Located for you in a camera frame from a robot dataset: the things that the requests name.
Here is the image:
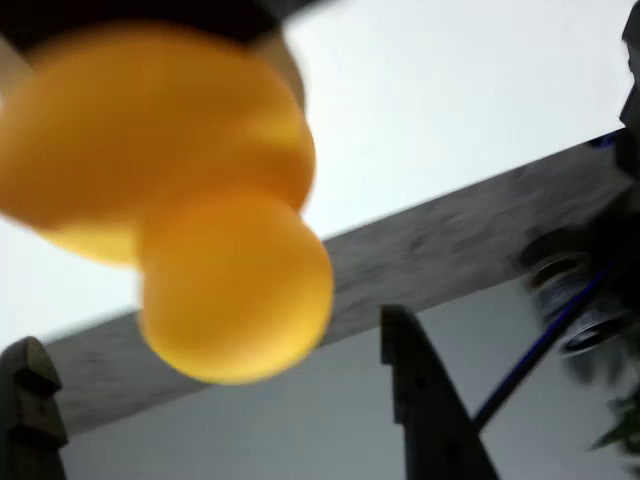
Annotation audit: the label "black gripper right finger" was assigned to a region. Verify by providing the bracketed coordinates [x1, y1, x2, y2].
[379, 303, 504, 480]

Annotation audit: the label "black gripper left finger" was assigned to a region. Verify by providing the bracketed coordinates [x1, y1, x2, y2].
[0, 336, 69, 480]

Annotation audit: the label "yellow rubber duck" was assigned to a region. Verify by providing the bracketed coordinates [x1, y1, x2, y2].
[0, 19, 335, 386]

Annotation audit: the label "blue desktop microphone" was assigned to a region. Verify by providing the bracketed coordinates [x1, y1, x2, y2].
[472, 219, 640, 426]

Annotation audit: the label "green plant leaves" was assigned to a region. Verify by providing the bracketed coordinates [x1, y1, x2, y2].
[592, 392, 640, 454]

